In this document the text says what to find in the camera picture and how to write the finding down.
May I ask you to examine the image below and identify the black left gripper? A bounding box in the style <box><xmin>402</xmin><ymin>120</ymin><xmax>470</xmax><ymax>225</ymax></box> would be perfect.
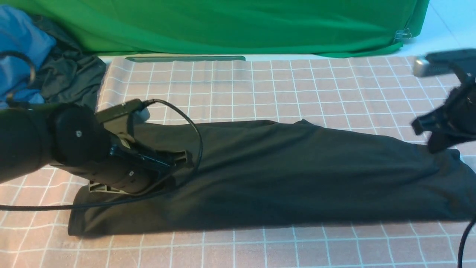
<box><xmin>52</xmin><ymin>125</ymin><xmax>194</xmax><ymax>195</ymax></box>

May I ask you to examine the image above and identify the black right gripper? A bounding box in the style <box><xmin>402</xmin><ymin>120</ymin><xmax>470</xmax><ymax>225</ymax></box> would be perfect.
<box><xmin>411</xmin><ymin>76</ymin><xmax>476</xmax><ymax>154</ymax></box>

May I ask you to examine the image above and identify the dark gray long-sleeve shirt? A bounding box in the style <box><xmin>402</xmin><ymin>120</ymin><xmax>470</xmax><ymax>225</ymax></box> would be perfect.
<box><xmin>68</xmin><ymin>120</ymin><xmax>476</xmax><ymax>236</ymax></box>

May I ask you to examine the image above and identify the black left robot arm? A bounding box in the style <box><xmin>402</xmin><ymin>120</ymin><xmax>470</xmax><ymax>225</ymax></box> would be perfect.
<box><xmin>0</xmin><ymin>99</ymin><xmax>193</xmax><ymax>195</ymax></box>

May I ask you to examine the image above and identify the pink grid-patterned table mat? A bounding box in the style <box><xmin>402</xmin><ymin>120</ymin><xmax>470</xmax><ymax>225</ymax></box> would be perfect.
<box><xmin>1</xmin><ymin>57</ymin><xmax>466</xmax><ymax>268</ymax></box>

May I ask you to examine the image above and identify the metal binder clip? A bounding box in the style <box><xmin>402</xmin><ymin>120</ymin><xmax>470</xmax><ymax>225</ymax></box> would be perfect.
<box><xmin>394</xmin><ymin>28</ymin><xmax>412</xmax><ymax>42</ymax></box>

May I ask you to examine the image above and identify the dark crumpled garment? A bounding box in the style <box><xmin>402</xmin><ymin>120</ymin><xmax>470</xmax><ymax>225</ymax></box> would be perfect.
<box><xmin>30</xmin><ymin>14</ymin><xmax>106</xmax><ymax>111</ymax></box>

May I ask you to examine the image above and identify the green backdrop cloth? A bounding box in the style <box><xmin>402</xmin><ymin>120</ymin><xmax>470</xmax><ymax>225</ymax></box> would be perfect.
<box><xmin>1</xmin><ymin>0</ymin><xmax>430</xmax><ymax>58</ymax></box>

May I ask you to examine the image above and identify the blue crumpled garment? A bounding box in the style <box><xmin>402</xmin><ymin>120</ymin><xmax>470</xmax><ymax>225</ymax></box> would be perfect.
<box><xmin>0</xmin><ymin>5</ymin><xmax>56</xmax><ymax>109</ymax></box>

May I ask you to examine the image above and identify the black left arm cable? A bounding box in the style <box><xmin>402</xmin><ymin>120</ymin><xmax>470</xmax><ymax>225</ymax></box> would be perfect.
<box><xmin>0</xmin><ymin>50</ymin><xmax>204</xmax><ymax>212</ymax></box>

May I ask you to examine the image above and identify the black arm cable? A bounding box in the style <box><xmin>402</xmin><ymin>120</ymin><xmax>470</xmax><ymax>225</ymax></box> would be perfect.
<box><xmin>0</xmin><ymin>50</ymin><xmax>204</xmax><ymax>212</ymax></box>
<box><xmin>457</xmin><ymin>218</ymin><xmax>476</xmax><ymax>268</ymax></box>

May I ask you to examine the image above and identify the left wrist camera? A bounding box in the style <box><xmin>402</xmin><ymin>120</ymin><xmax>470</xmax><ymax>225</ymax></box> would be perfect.
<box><xmin>96</xmin><ymin>99</ymin><xmax>150</xmax><ymax>141</ymax></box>

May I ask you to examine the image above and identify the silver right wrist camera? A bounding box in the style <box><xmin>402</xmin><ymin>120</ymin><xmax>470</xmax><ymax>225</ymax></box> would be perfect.
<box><xmin>413</xmin><ymin>48</ymin><xmax>476</xmax><ymax>80</ymax></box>

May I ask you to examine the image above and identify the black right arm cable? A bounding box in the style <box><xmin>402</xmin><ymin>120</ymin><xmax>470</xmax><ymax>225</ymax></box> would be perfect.
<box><xmin>457</xmin><ymin>218</ymin><xmax>476</xmax><ymax>268</ymax></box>

